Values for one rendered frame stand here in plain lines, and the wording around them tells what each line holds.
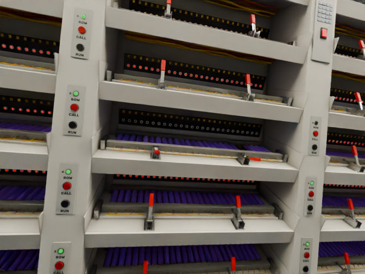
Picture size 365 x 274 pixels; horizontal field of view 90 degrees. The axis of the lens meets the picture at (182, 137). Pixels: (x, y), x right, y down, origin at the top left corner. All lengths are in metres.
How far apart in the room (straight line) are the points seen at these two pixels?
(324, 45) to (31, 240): 0.98
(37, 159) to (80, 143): 0.10
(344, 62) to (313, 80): 0.14
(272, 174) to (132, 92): 0.47
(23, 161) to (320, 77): 0.87
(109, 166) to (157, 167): 0.12
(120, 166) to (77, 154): 0.11
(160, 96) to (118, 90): 0.11
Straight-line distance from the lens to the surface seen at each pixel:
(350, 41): 1.25
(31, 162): 0.57
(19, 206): 0.67
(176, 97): 0.51
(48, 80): 0.56
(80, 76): 0.54
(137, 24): 0.58
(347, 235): 0.89
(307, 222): 0.75
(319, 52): 0.77
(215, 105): 0.54
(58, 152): 0.54
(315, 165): 0.72
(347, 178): 0.84
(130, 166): 0.50
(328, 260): 0.97
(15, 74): 0.60
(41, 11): 0.64
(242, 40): 0.63
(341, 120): 0.81
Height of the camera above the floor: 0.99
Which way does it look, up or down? 1 degrees up
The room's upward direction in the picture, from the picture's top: 5 degrees clockwise
